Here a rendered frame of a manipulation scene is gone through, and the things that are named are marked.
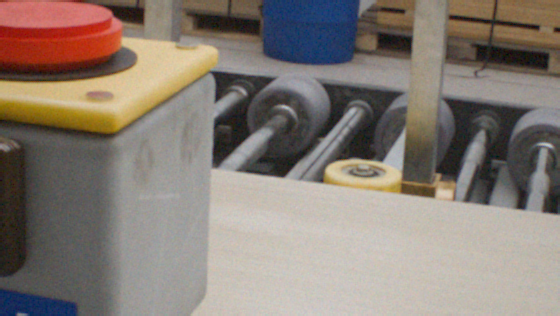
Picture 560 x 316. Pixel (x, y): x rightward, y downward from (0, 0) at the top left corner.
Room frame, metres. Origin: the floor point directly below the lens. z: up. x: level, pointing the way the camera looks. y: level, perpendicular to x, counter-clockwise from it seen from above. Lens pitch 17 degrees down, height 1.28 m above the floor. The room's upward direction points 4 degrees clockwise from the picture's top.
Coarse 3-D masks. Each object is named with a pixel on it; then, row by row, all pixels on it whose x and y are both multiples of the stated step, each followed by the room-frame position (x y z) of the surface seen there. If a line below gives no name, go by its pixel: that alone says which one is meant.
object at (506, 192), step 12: (216, 132) 1.90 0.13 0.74; (228, 132) 1.92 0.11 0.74; (312, 144) 1.88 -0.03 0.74; (348, 144) 1.88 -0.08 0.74; (372, 156) 1.86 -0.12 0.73; (492, 168) 1.82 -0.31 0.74; (504, 168) 1.80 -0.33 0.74; (504, 180) 1.74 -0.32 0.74; (504, 192) 1.68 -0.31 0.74; (516, 192) 1.68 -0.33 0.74; (492, 204) 1.62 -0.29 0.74; (504, 204) 1.62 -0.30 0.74; (516, 204) 1.64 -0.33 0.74
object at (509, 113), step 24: (216, 72) 1.93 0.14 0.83; (240, 72) 1.92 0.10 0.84; (264, 72) 1.93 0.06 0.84; (216, 96) 1.93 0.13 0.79; (336, 96) 1.88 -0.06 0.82; (384, 96) 1.87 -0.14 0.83; (456, 96) 1.85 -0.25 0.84; (240, 120) 1.92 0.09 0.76; (336, 120) 1.88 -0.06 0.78; (456, 120) 1.84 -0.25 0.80; (504, 120) 1.82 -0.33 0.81; (216, 144) 1.93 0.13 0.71; (240, 144) 1.92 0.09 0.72; (360, 144) 1.87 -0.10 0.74; (456, 144) 1.84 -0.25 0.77; (504, 144) 1.82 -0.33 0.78; (264, 168) 1.89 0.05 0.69; (288, 168) 1.82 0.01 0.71; (456, 168) 1.84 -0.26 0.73; (480, 192) 1.76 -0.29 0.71
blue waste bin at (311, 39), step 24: (264, 0) 5.95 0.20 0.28; (288, 0) 5.81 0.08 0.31; (312, 0) 5.78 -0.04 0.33; (336, 0) 5.81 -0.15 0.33; (264, 24) 5.95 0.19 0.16; (288, 24) 5.81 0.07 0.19; (312, 24) 5.78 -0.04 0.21; (336, 24) 5.82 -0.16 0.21; (264, 48) 5.95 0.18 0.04; (288, 48) 5.81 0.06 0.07; (312, 48) 5.79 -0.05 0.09; (336, 48) 5.83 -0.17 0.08
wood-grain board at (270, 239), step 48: (240, 192) 1.13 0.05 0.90; (288, 192) 1.14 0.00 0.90; (336, 192) 1.15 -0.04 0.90; (384, 192) 1.16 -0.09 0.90; (240, 240) 1.00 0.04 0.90; (288, 240) 1.01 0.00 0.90; (336, 240) 1.02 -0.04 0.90; (384, 240) 1.02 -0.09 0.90; (432, 240) 1.03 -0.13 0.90; (480, 240) 1.04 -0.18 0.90; (528, 240) 1.04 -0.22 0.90; (240, 288) 0.89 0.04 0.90; (288, 288) 0.90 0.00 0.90; (336, 288) 0.91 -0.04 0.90; (384, 288) 0.91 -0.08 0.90; (432, 288) 0.92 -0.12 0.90; (480, 288) 0.92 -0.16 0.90; (528, 288) 0.93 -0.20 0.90
